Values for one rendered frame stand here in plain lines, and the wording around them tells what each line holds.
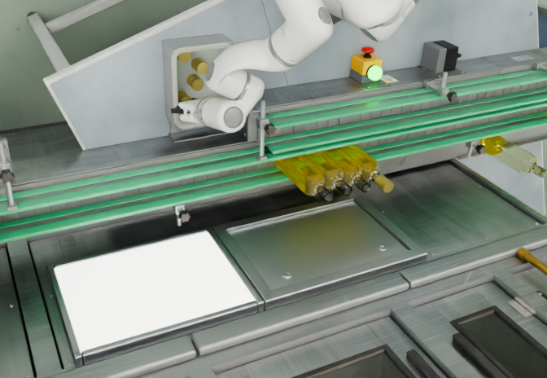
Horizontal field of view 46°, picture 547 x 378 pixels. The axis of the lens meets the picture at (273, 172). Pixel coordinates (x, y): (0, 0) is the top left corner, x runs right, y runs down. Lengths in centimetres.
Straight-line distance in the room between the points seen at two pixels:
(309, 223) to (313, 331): 41
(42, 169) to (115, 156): 18
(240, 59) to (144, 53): 40
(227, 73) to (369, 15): 33
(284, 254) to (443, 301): 41
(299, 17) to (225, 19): 50
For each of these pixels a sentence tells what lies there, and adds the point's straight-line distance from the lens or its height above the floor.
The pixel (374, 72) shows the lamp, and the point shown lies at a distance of 197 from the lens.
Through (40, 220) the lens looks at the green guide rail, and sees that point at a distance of 170.
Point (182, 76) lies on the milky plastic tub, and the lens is 178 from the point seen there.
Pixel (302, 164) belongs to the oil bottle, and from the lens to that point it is 177.
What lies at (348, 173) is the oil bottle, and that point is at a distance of 176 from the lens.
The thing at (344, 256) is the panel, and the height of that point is 124.
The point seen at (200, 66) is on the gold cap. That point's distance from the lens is 174.
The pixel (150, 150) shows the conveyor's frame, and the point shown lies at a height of 83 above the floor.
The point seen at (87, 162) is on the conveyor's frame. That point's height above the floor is 83.
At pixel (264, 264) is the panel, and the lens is 163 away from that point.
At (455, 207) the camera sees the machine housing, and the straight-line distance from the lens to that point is 203.
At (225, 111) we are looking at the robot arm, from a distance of 148.
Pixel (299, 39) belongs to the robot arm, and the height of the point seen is 123.
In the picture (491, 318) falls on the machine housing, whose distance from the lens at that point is 166.
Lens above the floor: 235
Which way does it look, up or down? 51 degrees down
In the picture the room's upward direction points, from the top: 135 degrees clockwise
